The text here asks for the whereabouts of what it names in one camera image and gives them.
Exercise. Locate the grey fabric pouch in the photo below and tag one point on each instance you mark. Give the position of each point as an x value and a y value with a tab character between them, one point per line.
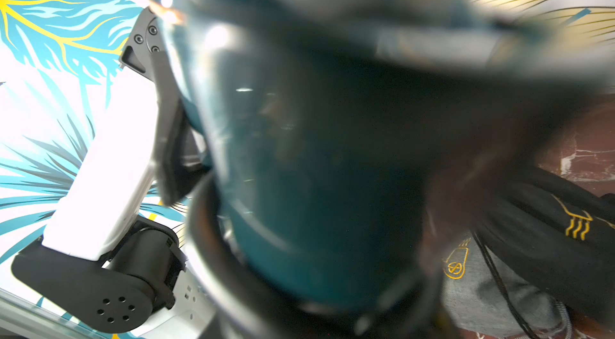
475	303

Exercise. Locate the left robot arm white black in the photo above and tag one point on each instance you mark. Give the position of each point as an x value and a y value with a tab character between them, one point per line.
98	258

